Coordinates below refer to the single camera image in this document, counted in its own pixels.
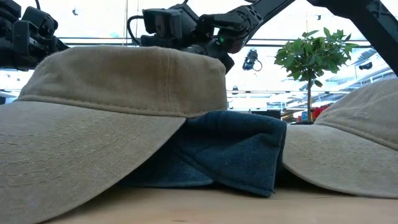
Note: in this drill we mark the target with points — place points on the black plant pot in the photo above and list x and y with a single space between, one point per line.
301 123

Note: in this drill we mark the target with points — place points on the red plastic crate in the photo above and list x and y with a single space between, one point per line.
320 112

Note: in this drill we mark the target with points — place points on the black ceiling spotlight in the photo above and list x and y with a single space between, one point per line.
249 59
366 66

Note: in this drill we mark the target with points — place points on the black overhead rail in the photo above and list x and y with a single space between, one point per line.
267 45

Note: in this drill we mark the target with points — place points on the beige cotton cap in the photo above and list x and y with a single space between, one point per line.
342 155
93 124

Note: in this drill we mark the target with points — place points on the dark blue denim cap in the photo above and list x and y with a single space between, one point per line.
233 149

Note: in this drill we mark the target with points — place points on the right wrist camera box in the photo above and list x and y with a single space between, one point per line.
161 23

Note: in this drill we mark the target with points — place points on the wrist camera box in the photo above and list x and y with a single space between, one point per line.
38 20
161 23

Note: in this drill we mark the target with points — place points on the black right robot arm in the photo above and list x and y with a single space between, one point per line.
373 25

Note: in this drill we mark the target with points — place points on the green leafy small tree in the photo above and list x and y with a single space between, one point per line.
311 56

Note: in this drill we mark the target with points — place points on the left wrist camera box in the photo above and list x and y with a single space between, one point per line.
38 20

